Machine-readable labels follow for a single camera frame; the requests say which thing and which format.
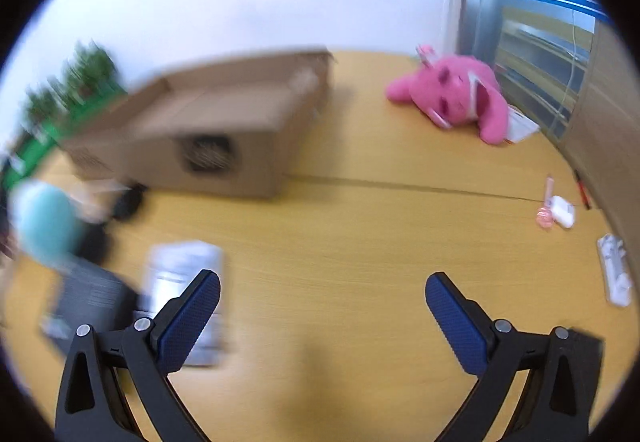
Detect white paper under plush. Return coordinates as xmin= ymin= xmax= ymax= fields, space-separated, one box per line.
xmin=506 ymin=105 xmax=540 ymax=144

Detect red black pen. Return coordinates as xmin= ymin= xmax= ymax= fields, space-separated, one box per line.
xmin=574 ymin=170 xmax=592 ymax=210

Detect black product box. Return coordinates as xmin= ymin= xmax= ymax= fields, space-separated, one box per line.
xmin=40 ymin=258 xmax=138 ymax=358

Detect white plastic tray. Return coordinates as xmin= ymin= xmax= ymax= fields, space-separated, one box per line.
xmin=134 ymin=240 xmax=224 ymax=367

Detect brown cardboard box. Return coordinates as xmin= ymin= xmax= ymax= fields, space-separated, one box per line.
xmin=62 ymin=48 xmax=332 ymax=198

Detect white packaged item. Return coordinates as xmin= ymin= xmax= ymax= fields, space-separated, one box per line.
xmin=597 ymin=234 xmax=632 ymax=308

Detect teal pink plush toy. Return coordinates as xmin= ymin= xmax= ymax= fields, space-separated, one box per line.
xmin=10 ymin=180 xmax=82 ymax=271

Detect black sunglasses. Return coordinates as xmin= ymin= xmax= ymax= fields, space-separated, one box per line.
xmin=112 ymin=183 xmax=148 ymax=222

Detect white small case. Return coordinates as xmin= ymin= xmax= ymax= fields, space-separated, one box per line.
xmin=549 ymin=195 xmax=576 ymax=228

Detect green cloth table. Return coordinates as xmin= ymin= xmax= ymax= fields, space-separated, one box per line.
xmin=1 ymin=88 xmax=127 ymax=190

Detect potted green plant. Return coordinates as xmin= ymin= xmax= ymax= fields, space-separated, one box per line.
xmin=25 ymin=78 xmax=66 ymax=130
xmin=62 ymin=41 xmax=119 ymax=101

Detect pink lollipop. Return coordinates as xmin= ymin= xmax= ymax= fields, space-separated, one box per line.
xmin=536 ymin=176 xmax=554 ymax=230

